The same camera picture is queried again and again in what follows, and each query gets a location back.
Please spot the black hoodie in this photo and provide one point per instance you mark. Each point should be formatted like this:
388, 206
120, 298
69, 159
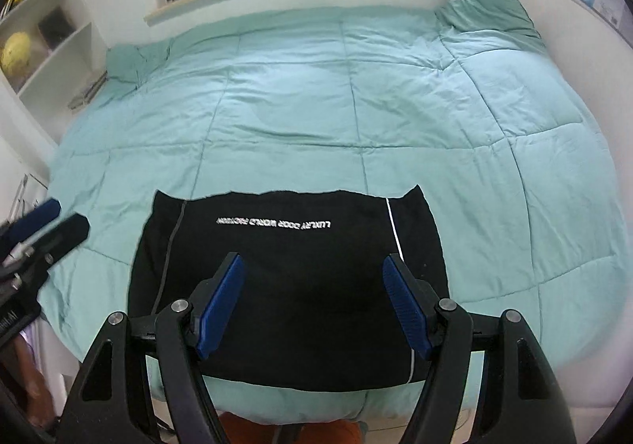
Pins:
306, 266

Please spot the green quilt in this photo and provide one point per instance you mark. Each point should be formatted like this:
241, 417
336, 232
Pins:
346, 102

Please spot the white shelf unit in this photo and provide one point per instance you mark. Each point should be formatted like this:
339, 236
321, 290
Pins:
59, 63

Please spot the person's left forearm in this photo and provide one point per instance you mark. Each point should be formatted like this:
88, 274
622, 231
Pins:
32, 374

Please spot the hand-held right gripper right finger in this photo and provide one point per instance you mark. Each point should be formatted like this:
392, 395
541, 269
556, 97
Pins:
405, 308

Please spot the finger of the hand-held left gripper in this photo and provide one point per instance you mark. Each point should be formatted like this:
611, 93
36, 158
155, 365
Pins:
37, 219
64, 232

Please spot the yellow ball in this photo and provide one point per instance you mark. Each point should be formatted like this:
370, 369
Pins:
17, 54

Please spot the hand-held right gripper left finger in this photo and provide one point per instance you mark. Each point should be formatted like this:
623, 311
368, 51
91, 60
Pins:
220, 308

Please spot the orange cloth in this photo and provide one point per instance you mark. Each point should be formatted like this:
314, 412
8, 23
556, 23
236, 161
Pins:
346, 431

